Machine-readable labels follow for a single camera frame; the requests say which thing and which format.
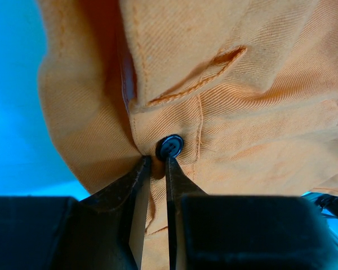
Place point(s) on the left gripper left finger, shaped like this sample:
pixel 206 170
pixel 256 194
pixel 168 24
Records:
pixel 106 230

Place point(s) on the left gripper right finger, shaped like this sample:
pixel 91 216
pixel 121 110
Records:
pixel 178 186

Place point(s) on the orange trousers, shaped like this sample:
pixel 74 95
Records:
pixel 250 86

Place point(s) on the black trouser button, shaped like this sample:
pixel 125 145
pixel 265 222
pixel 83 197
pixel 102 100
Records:
pixel 169 147

